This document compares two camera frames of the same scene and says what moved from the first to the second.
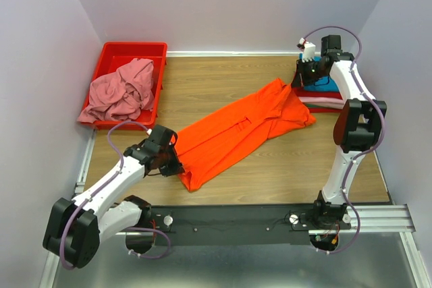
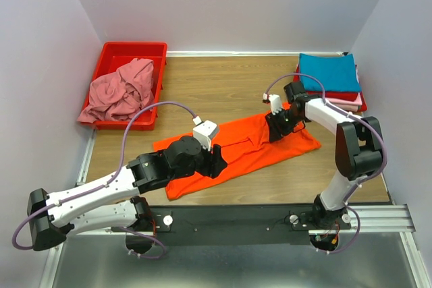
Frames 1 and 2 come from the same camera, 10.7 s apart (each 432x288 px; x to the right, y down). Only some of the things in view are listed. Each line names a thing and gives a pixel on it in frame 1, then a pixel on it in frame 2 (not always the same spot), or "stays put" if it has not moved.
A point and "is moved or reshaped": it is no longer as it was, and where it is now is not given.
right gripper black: [300, 79] → [275, 130]
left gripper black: [176, 167] → [214, 164]
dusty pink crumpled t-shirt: [122, 94] stays put
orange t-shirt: [223, 136] is moved or reshaped
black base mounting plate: [200, 226] stays put
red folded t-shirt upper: [318, 94] stays put
